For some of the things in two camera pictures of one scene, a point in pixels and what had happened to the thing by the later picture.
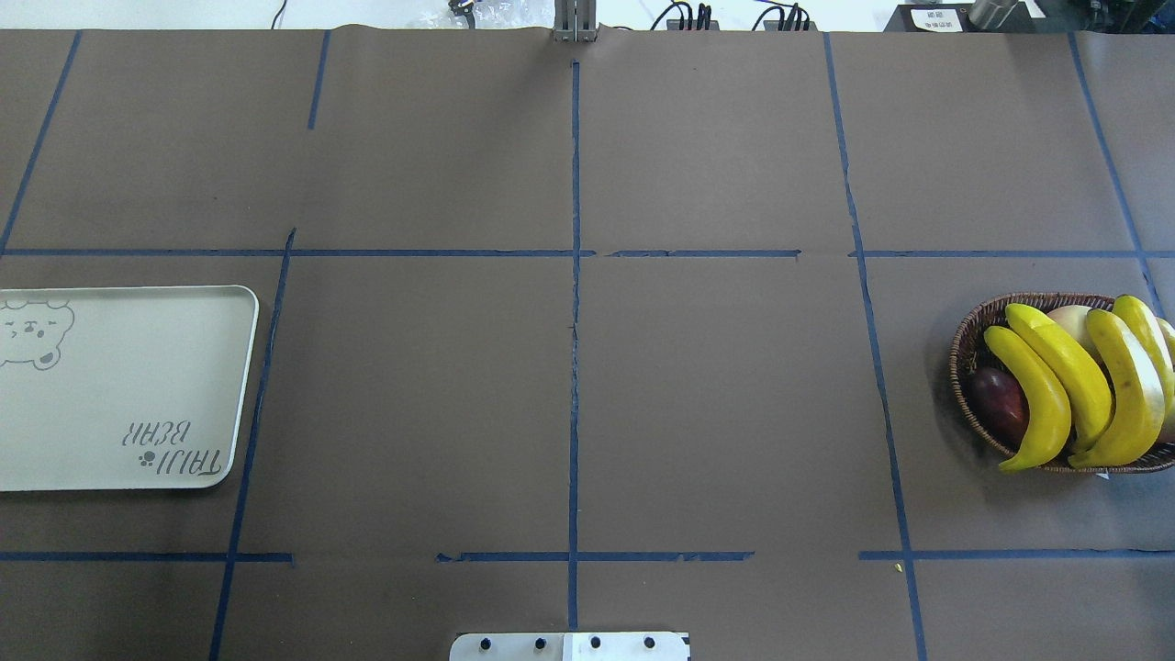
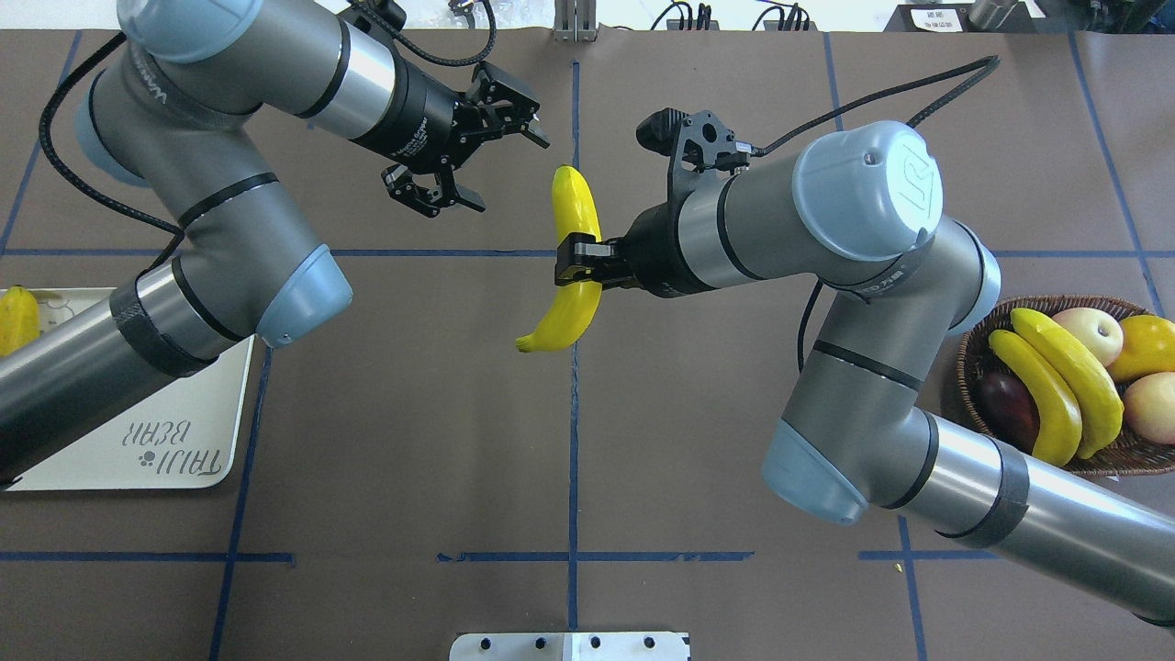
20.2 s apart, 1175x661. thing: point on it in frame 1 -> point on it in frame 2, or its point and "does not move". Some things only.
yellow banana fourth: [1091, 394] does not move
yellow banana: [1135, 431] -> [19, 319]
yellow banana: [1135, 318] -> [575, 214]
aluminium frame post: [575, 21] does not move
